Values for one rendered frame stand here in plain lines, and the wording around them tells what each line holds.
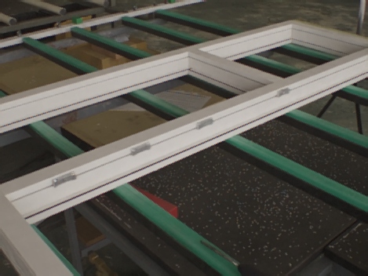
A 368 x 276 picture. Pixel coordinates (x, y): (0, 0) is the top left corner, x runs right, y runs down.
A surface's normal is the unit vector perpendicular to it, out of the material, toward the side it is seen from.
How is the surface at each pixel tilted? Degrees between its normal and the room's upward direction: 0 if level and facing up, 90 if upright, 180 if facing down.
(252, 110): 90
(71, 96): 90
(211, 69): 90
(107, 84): 90
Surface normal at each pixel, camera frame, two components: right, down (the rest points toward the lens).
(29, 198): 0.64, 0.35
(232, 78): -0.77, 0.31
